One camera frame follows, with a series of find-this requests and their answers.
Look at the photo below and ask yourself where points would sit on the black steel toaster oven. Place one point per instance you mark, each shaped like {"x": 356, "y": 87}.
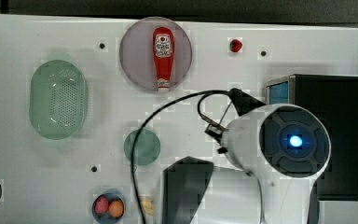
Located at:
{"x": 334, "y": 101}

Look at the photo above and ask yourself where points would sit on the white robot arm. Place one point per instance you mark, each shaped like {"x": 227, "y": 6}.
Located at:
{"x": 276, "y": 154}

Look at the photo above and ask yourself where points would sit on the grey round plate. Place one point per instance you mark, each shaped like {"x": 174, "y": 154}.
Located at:
{"x": 136, "y": 54}

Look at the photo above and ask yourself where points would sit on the red ketchup bottle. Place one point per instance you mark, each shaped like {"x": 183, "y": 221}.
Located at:
{"x": 163, "y": 56}

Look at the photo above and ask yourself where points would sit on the red toy strawberry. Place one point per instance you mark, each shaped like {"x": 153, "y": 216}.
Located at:
{"x": 235, "y": 45}

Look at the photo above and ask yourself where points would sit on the peeled toy banana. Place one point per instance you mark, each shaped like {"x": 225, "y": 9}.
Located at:
{"x": 148, "y": 206}

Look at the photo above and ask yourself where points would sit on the orange toy fruit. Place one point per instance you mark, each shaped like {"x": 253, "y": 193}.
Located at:
{"x": 116, "y": 209}

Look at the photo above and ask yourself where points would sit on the blue small bowl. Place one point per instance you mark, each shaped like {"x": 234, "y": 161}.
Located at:
{"x": 106, "y": 218}

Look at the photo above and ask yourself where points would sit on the pink toy fruit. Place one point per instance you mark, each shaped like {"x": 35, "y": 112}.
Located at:
{"x": 101, "y": 205}

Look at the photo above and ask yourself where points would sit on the green perforated colander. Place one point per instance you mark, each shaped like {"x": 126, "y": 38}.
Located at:
{"x": 58, "y": 99}

